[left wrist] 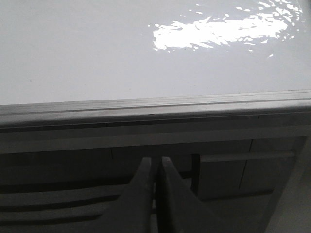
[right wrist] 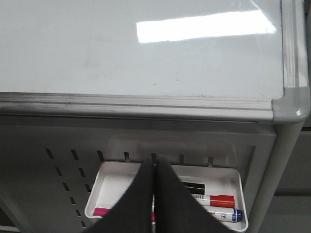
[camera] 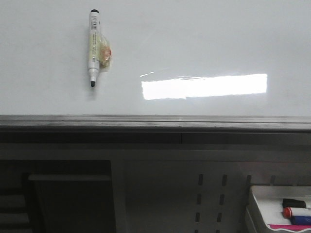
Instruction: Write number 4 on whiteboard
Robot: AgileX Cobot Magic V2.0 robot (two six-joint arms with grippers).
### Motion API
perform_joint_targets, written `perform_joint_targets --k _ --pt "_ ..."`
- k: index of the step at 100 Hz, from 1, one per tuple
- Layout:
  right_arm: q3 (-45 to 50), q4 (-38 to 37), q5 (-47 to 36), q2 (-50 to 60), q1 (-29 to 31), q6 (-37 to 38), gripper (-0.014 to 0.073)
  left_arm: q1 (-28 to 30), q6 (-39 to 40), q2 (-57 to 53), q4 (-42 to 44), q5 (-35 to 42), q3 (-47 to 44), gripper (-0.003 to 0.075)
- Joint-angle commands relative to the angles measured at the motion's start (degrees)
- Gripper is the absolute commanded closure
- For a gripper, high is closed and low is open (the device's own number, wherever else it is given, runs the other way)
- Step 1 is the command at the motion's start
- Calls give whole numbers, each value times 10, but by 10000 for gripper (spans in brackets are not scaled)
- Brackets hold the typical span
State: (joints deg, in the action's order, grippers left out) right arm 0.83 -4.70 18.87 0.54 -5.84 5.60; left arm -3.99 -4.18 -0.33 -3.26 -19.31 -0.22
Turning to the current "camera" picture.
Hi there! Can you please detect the white black-tipped whiteboard marker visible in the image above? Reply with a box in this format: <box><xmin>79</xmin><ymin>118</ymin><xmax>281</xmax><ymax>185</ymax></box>
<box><xmin>87</xmin><ymin>9</ymin><xmax>112</xmax><ymax>87</ymax></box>

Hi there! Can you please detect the white whiteboard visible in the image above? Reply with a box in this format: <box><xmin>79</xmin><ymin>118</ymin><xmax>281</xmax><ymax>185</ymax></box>
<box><xmin>0</xmin><ymin>0</ymin><xmax>311</xmax><ymax>117</ymax></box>

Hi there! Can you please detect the white pegboard panel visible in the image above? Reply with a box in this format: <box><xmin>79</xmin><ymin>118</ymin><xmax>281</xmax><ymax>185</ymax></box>
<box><xmin>122</xmin><ymin>160</ymin><xmax>311</xmax><ymax>233</ymax></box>

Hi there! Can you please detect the dark panel with white bar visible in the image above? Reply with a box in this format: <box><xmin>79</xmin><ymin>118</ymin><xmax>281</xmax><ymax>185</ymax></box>
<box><xmin>24</xmin><ymin>160</ymin><xmax>116</xmax><ymax>233</ymax></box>

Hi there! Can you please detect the white plastic storage tray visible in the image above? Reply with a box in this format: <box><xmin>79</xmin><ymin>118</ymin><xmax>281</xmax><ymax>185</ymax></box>
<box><xmin>245</xmin><ymin>185</ymin><xmax>311</xmax><ymax>233</ymax></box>

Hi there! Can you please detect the red-capped marker in tray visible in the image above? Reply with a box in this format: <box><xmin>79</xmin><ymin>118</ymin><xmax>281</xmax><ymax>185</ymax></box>
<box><xmin>282</xmin><ymin>207</ymin><xmax>311</xmax><ymax>219</ymax></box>

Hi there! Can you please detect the blue marker in tray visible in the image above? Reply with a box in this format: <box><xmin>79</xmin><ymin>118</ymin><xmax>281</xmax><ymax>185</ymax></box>
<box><xmin>290</xmin><ymin>216</ymin><xmax>311</xmax><ymax>226</ymax></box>

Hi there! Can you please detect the pink item in tray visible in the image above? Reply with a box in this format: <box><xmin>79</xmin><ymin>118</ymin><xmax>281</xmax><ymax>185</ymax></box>
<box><xmin>269</xmin><ymin>224</ymin><xmax>311</xmax><ymax>232</ymax></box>

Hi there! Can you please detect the grey whiteboard frame rail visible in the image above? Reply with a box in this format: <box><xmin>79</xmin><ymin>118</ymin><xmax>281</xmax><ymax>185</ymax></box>
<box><xmin>0</xmin><ymin>115</ymin><xmax>311</xmax><ymax>145</ymax></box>

